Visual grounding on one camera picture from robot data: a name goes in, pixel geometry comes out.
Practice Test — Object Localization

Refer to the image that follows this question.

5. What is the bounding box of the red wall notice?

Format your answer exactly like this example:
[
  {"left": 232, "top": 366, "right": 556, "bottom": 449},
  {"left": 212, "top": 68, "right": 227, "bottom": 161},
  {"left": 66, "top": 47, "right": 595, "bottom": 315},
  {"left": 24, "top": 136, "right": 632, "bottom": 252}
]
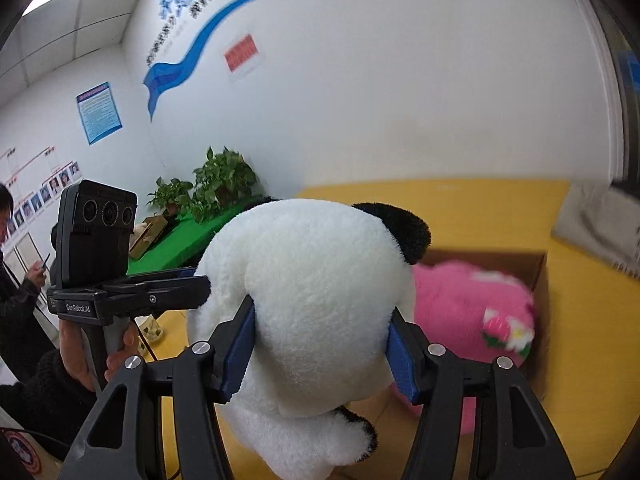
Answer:
[{"left": 222, "top": 34, "right": 264, "bottom": 81}]

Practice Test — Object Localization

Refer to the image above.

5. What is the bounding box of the metal framed glass door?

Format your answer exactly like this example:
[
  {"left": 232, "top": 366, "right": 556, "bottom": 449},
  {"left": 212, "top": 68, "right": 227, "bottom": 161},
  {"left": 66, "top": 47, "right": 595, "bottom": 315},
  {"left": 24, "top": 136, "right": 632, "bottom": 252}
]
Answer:
[{"left": 570, "top": 0, "right": 640, "bottom": 191}]

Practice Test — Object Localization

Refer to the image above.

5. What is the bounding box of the pink plush toy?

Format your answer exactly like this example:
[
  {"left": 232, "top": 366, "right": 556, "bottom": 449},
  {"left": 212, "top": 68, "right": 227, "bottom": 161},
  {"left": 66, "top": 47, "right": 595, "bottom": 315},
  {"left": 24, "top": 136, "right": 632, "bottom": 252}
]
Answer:
[{"left": 387, "top": 258, "right": 536, "bottom": 436}]

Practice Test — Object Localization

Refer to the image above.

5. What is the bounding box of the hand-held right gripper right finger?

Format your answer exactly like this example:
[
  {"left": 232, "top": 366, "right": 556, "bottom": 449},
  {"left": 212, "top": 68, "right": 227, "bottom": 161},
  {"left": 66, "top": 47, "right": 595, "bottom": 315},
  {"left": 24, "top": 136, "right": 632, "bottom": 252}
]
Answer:
[{"left": 385, "top": 307, "right": 576, "bottom": 480}]

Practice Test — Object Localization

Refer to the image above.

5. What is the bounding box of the blue wall poster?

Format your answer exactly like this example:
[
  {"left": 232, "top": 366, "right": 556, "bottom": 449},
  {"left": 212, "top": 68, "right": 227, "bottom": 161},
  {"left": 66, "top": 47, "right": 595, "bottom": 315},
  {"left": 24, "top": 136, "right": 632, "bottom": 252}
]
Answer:
[{"left": 76, "top": 81, "right": 123, "bottom": 146}]

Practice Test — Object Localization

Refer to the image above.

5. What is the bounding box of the grey cloth bag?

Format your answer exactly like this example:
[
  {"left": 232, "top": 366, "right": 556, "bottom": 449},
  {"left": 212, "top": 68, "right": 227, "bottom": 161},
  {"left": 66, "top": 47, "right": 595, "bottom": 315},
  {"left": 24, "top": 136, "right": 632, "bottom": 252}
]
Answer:
[{"left": 555, "top": 182, "right": 640, "bottom": 281}]

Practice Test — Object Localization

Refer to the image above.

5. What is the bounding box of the leaf print paper cup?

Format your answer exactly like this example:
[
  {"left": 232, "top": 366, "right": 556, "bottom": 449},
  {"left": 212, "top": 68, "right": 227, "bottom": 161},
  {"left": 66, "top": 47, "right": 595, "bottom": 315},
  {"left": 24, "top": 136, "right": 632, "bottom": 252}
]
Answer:
[{"left": 135, "top": 314, "right": 165, "bottom": 343}]

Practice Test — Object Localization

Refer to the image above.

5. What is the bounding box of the row of wall photos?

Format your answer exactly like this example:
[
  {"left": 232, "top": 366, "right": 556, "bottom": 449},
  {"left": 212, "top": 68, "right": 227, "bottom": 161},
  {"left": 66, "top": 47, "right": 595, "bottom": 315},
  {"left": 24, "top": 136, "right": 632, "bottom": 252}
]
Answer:
[{"left": 0, "top": 145, "right": 83, "bottom": 241}]

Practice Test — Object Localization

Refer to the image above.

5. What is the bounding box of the person's left forearm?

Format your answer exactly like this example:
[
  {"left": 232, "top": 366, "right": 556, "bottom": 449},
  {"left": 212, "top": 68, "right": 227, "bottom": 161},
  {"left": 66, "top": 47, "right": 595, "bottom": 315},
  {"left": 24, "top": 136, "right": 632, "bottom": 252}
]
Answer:
[{"left": 0, "top": 347, "right": 101, "bottom": 461}]

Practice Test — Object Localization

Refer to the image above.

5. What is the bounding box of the large potted plant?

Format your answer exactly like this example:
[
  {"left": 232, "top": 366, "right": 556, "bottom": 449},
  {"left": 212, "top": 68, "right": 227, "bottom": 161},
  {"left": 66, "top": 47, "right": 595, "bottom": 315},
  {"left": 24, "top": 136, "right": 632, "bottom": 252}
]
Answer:
[{"left": 192, "top": 146, "right": 260, "bottom": 223}]

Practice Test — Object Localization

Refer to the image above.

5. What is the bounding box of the brown tissue box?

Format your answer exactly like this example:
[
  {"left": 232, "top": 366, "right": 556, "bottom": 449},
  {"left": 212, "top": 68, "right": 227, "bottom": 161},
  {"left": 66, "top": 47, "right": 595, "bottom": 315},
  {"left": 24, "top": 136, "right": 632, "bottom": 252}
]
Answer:
[{"left": 129, "top": 215, "right": 168, "bottom": 261}]

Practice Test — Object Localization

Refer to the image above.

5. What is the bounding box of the cardboard box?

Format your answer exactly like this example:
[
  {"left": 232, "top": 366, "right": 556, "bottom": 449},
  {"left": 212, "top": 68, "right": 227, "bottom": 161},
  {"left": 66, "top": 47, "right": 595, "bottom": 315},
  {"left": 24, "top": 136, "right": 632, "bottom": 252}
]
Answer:
[{"left": 345, "top": 247, "right": 551, "bottom": 441}]

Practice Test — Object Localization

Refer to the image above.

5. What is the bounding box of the green table cloth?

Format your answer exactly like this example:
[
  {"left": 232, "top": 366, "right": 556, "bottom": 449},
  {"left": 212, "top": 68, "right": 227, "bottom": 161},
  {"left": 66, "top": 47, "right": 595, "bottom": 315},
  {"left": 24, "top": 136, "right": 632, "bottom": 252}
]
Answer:
[{"left": 125, "top": 195, "right": 273, "bottom": 277}]

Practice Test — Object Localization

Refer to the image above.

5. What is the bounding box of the person's left hand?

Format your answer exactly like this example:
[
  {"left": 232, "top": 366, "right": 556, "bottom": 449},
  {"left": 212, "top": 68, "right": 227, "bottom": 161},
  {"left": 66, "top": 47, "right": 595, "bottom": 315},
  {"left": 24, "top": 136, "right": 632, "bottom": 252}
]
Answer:
[{"left": 59, "top": 317, "right": 137, "bottom": 396}]

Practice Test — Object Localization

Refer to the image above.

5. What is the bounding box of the dark jacket with round patch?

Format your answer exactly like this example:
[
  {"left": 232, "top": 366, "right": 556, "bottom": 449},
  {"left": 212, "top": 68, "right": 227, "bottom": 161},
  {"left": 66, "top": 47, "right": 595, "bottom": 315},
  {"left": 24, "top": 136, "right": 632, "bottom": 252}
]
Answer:
[{"left": 0, "top": 427, "right": 43, "bottom": 480}]

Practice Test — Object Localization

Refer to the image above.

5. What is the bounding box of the panda plush toy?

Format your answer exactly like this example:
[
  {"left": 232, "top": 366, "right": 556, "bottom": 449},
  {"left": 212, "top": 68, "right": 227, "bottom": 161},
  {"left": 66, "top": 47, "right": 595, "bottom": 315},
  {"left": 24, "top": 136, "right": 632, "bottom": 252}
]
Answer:
[{"left": 186, "top": 198, "right": 432, "bottom": 480}]

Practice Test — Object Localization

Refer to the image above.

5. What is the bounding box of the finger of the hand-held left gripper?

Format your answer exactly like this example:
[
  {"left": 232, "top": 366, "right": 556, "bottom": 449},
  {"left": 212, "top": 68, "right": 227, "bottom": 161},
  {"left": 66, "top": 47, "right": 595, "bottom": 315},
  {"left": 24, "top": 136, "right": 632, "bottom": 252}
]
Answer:
[
  {"left": 102, "top": 275, "right": 212, "bottom": 319},
  {"left": 125, "top": 266, "right": 197, "bottom": 285}
]

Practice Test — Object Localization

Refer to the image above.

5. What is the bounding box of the small potted plant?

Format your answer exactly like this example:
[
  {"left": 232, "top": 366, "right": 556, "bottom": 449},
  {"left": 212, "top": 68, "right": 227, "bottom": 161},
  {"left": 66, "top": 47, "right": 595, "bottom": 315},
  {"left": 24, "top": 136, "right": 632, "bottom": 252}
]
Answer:
[{"left": 146, "top": 176, "right": 195, "bottom": 218}]

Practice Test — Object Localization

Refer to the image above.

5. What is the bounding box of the blue wave wall decal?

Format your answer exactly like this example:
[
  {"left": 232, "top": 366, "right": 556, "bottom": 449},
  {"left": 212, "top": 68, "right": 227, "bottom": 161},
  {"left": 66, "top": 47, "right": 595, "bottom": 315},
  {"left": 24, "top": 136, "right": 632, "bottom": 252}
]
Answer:
[{"left": 142, "top": 0, "right": 346, "bottom": 123}]

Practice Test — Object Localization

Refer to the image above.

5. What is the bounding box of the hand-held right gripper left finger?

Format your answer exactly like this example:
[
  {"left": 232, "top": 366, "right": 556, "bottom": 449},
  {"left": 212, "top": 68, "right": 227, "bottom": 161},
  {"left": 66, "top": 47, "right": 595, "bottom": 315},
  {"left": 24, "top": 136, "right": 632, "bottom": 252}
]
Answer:
[{"left": 57, "top": 294, "right": 257, "bottom": 480}]

